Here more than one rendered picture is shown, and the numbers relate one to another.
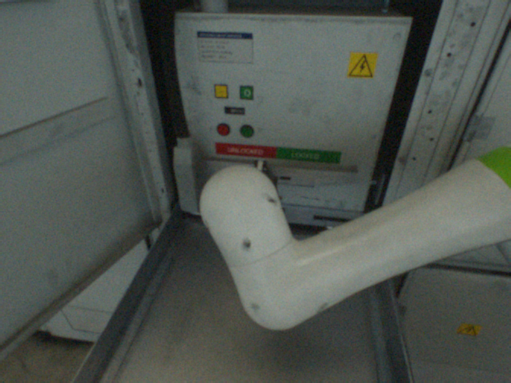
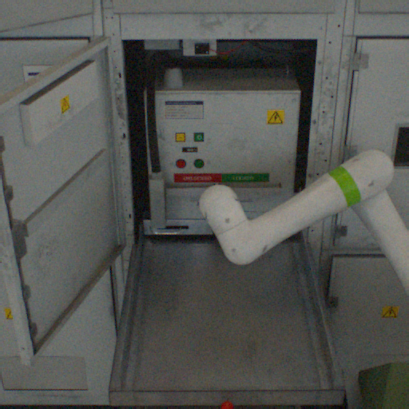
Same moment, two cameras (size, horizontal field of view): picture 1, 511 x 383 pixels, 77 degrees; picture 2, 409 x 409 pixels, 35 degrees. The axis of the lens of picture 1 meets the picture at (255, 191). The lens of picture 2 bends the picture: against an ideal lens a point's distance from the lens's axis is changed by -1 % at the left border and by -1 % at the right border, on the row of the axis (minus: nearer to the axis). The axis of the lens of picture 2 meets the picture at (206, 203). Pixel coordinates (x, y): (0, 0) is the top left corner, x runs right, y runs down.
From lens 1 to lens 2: 1.39 m
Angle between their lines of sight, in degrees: 9
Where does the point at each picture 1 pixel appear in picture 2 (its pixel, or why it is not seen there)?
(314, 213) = not seen: hidden behind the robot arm
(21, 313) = (61, 303)
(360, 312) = (293, 283)
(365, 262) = (281, 223)
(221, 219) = (215, 209)
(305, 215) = not seen: hidden behind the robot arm
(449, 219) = (315, 200)
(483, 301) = (391, 281)
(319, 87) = (249, 131)
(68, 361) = not seen: outside the picture
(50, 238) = (75, 249)
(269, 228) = (236, 212)
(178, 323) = (169, 301)
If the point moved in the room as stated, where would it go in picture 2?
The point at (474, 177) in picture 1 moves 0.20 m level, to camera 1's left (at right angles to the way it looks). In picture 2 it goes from (325, 180) to (255, 186)
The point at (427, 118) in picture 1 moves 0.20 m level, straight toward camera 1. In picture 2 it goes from (319, 147) to (306, 175)
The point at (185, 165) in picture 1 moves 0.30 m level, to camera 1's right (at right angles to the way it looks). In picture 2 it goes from (159, 192) to (251, 184)
